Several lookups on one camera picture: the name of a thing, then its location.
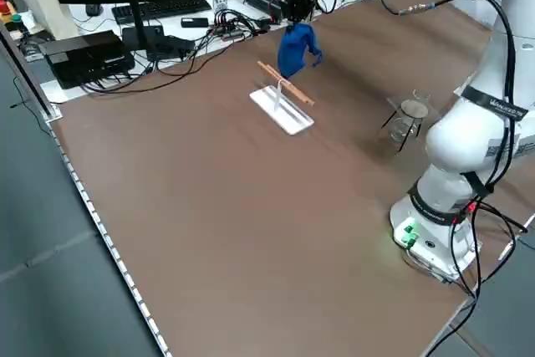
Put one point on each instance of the black computer mouse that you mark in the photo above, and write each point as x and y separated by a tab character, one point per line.
93	9

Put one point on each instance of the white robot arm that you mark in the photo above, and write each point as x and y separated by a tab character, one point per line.
460	144

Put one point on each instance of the white rag rack wooden bars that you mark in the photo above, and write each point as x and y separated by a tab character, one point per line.
282	112

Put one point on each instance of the clear glass beaker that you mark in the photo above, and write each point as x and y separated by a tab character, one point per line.
401	129

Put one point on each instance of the blue rag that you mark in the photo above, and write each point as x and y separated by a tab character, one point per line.
294	49

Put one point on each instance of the black tripod stand with gauze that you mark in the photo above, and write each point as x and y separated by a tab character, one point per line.
414	110

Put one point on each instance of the red emergency stop button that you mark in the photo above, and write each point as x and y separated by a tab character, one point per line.
5	6

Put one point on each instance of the black keyboard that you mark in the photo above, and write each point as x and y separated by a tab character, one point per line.
167	8

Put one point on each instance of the flat black handheld device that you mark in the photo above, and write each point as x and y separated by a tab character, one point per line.
194	21

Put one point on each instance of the black docking box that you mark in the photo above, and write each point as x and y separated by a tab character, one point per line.
83	56

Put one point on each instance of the aluminium frame rail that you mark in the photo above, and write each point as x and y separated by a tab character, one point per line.
29	77

